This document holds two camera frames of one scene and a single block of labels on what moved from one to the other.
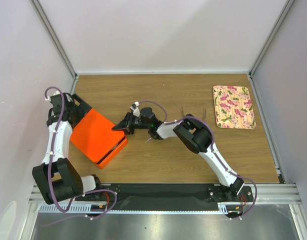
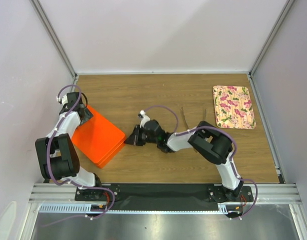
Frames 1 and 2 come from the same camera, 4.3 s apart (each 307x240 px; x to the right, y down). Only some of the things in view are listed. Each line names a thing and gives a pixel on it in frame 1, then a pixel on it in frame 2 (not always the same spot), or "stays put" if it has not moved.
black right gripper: [123, 125] → [134, 139]
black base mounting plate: [165, 194] stays put
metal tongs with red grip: [204, 113] stays put
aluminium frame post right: [286, 8] stays put
